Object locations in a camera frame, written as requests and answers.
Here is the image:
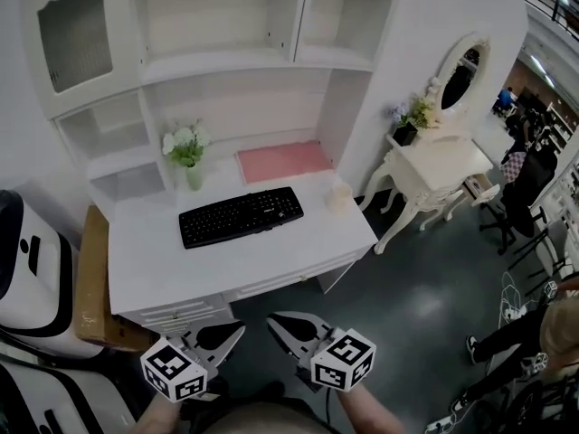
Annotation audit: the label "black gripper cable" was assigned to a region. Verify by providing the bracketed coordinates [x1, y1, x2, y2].
[321, 387, 336, 427]

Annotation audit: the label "checkered fabric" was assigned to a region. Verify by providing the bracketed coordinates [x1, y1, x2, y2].
[500, 151, 529, 184]

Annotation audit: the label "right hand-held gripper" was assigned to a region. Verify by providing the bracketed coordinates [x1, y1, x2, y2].
[266, 310, 377, 394]

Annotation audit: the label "person's left forearm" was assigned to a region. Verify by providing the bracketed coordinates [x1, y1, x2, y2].
[135, 393, 186, 434]

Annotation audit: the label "white and black service robot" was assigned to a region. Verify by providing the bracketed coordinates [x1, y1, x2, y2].
[0, 190, 108, 361]
[0, 359, 137, 434]

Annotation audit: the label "white ornate dressing table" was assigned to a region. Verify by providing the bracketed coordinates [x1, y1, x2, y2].
[356, 131, 501, 256]

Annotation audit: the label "white flowers in vase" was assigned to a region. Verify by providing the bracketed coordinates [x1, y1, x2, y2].
[161, 118, 213, 193]

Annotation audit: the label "brown cardboard box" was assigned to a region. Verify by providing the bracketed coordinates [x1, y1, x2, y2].
[73, 204, 159, 353]

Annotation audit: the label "oval white-framed mirror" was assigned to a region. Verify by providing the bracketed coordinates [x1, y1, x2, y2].
[433, 33, 492, 119]

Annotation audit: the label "black keyboard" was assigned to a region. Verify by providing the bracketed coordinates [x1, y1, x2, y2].
[178, 185, 305, 250]

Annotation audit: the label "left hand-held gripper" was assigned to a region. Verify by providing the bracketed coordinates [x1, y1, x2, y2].
[139, 320, 248, 402]

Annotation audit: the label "flower plant in black pot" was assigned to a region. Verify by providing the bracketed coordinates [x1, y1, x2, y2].
[389, 95, 438, 147]

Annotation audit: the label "white hutch shelf cabinet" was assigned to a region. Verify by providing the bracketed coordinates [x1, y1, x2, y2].
[22, 0, 403, 207]

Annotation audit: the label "person's right forearm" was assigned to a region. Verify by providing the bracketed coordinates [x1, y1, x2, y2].
[334, 382, 408, 434]

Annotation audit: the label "person's black trousers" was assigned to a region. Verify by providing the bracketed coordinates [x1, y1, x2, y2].
[180, 375, 338, 434]

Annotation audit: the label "white power strip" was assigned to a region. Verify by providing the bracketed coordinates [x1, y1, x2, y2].
[423, 412, 459, 434]

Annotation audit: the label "pink mat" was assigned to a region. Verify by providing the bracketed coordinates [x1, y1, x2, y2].
[235, 140, 335, 186]

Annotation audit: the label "white cup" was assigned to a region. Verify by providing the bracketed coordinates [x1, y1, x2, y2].
[325, 181, 353, 216]

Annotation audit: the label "person's beige shirt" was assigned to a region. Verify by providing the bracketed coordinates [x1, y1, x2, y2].
[198, 400, 334, 434]

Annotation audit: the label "black metal railing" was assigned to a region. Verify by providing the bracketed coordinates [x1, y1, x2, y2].
[518, 0, 579, 42]

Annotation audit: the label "black office chair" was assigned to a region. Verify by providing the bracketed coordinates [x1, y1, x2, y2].
[478, 149, 561, 256]

